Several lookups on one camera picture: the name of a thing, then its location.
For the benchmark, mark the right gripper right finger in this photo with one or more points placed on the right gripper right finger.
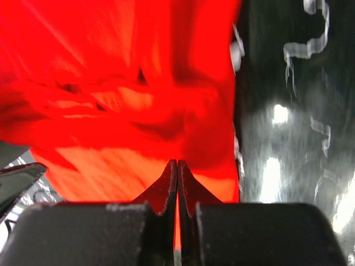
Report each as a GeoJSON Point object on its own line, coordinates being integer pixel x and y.
{"type": "Point", "coordinates": [218, 233]}

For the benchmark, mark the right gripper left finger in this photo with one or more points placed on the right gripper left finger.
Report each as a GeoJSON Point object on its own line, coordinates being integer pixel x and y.
{"type": "Point", "coordinates": [140, 232]}

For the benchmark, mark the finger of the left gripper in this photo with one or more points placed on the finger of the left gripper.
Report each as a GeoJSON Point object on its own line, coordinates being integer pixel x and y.
{"type": "Point", "coordinates": [16, 181]}

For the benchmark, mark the red t-shirt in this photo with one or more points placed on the red t-shirt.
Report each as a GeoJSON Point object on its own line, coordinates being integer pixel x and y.
{"type": "Point", "coordinates": [105, 93]}

